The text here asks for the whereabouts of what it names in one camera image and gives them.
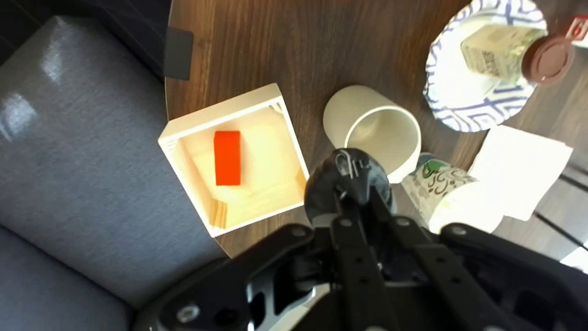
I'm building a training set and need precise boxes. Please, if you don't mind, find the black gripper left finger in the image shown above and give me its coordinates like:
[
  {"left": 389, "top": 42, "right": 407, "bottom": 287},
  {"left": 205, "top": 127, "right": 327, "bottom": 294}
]
[{"left": 330, "top": 206, "right": 393, "bottom": 331}]

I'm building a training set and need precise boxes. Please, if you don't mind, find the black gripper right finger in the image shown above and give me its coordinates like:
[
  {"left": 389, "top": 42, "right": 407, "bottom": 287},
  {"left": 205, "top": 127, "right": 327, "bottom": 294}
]
[{"left": 365, "top": 195, "right": 514, "bottom": 331}]

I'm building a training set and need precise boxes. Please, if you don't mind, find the black object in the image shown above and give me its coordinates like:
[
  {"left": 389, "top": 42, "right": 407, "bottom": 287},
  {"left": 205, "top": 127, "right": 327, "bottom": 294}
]
[{"left": 303, "top": 147, "right": 395, "bottom": 226}]

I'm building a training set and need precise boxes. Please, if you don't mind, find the glass jar with brown lid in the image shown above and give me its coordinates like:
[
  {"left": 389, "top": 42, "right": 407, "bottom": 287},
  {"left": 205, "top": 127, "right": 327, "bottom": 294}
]
[{"left": 459, "top": 24, "right": 575, "bottom": 85}]

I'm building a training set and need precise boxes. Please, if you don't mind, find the patterned paper cup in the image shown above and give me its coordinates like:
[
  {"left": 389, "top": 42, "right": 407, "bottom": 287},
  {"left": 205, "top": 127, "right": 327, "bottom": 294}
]
[{"left": 402, "top": 153, "right": 501, "bottom": 234}]

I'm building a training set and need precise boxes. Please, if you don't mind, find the white napkin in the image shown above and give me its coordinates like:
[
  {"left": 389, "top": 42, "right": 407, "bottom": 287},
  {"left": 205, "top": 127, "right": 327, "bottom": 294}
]
[{"left": 468, "top": 125, "right": 573, "bottom": 221}]

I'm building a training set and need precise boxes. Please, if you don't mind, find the white cylindrical cup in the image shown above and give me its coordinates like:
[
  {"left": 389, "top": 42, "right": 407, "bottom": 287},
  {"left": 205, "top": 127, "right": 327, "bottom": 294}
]
[{"left": 323, "top": 85, "right": 420, "bottom": 184}]

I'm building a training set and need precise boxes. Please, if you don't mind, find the light wooden box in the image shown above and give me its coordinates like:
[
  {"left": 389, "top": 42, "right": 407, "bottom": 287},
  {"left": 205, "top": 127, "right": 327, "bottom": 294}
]
[{"left": 158, "top": 83, "right": 308, "bottom": 237}]

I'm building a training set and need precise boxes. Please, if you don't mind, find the orange block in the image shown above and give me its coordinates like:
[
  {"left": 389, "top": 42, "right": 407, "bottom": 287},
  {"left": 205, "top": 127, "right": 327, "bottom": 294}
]
[{"left": 213, "top": 131, "right": 240, "bottom": 186}]

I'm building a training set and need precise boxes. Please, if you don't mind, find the small black device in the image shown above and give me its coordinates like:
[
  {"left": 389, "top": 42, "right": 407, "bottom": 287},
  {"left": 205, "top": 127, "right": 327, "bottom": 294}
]
[{"left": 163, "top": 28, "right": 192, "bottom": 81}]

